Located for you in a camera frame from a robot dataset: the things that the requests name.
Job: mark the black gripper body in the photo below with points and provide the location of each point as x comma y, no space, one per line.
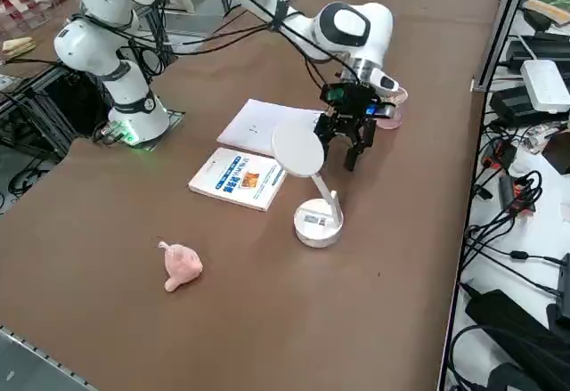
352,108

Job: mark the white foldable desk lamp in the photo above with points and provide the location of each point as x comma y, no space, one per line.
297,148

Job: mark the pink translucent pen cup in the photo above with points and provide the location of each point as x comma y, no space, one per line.
391,124

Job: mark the clipboard with white paper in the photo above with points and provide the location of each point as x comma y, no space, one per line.
254,126

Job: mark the white paperback book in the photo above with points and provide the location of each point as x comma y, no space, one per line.
231,181

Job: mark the black power adapter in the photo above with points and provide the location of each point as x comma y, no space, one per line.
512,101

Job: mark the pink plush toy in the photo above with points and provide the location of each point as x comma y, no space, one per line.
180,266

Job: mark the black flat electronics box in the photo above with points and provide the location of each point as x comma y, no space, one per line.
550,50

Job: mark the yellow layered sponge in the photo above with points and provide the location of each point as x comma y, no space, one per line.
18,47

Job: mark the wrist camera with blue plug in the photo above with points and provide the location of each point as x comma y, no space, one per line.
385,111

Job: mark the aluminium frame post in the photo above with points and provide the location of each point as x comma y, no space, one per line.
503,21

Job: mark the aluminium table edge rail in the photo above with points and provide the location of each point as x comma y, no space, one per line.
26,355

